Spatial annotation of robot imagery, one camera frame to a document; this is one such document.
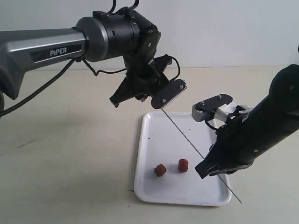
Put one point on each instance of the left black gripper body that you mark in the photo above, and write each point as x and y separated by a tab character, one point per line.
142	80

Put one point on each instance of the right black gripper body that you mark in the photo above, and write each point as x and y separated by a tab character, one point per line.
235	140

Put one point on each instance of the thin metal skewer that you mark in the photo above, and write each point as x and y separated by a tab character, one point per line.
229	188

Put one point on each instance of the brown meat chunk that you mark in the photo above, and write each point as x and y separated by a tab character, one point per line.
160	170
183	165

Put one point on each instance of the left robot arm grey Piper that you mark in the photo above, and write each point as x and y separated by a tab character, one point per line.
102	36

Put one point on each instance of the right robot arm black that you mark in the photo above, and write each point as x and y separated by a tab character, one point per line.
277	115

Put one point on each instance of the white rectangular plastic tray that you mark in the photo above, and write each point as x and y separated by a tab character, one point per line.
161	143

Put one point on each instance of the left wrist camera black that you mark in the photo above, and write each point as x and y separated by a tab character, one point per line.
169	93

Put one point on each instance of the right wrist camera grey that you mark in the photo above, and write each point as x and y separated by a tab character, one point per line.
206	109

